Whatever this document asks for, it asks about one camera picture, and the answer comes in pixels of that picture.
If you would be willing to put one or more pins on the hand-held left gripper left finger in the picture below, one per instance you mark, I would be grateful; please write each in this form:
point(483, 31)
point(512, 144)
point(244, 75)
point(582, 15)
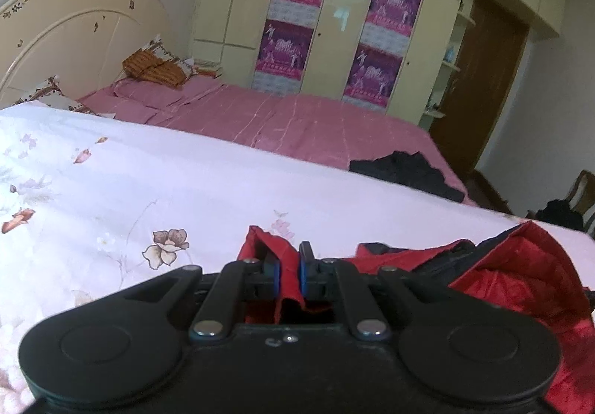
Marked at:
point(273, 278)

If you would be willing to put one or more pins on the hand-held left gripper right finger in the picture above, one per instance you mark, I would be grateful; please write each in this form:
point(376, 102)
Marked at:
point(304, 277)

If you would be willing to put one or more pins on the red down jacket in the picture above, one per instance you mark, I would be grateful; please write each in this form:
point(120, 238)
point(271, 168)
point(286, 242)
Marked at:
point(511, 288)

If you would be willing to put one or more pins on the dark cloth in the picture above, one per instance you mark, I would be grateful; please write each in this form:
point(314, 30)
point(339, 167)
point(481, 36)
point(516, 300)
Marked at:
point(409, 172)

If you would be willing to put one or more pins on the pink bed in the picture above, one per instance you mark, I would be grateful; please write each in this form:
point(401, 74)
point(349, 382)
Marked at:
point(288, 125)

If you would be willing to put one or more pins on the floral white bed sheet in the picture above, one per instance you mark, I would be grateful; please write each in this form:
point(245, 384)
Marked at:
point(139, 172)

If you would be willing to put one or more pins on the patterned pillow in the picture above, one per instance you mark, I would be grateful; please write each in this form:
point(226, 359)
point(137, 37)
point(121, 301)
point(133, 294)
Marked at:
point(51, 93)
point(179, 63)

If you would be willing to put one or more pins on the orange knitted cloth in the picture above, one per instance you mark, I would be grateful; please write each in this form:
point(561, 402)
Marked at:
point(151, 67)

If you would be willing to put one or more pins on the corner shelf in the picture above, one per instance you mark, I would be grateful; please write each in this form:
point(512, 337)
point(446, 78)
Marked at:
point(448, 65)

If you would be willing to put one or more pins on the black bag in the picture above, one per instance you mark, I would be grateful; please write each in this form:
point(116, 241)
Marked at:
point(558, 214)

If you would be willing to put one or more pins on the brown wooden door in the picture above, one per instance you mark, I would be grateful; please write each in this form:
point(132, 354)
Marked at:
point(483, 84)

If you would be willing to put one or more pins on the blue figurine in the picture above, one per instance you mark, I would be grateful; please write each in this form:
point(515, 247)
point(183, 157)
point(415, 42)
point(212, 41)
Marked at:
point(449, 54)

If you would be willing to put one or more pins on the cream wardrobe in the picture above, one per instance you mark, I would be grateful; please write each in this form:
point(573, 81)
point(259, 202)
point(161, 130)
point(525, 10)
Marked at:
point(353, 0)

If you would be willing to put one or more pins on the wooden chair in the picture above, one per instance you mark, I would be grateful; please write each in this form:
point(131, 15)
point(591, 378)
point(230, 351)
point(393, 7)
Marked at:
point(584, 200)

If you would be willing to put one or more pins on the cream wooden headboard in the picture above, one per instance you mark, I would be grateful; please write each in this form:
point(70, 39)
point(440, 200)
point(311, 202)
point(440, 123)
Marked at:
point(69, 23)

